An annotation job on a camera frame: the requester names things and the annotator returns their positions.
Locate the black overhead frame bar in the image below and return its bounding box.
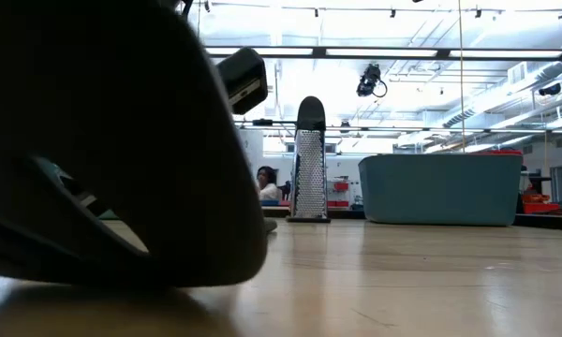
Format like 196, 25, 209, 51
204, 45, 562, 62

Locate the steel box grater black handle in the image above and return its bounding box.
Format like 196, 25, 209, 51
286, 95, 332, 224

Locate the black overhead camera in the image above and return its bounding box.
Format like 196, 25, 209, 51
355, 63, 389, 99

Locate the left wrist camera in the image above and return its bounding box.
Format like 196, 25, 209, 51
216, 46, 269, 116

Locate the black table frame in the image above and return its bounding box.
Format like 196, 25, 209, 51
512, 212, 562, 232

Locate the black ceiling device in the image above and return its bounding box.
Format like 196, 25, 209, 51
537, 81, 562, 97

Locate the blue-grey plastic bin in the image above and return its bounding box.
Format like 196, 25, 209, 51
358, 153, 525, 227

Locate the red plastic container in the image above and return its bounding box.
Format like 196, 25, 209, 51
467, 149, 525, 157

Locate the person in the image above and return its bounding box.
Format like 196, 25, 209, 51
256, 165, 283, 203

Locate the black slotted turner steel handle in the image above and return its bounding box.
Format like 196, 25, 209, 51
0, 0, 279, 289

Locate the red crate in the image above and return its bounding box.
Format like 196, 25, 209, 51
523, 201, 561, 215

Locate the yellow hanging power cord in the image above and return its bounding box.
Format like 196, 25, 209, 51
457, 0, 466, 154

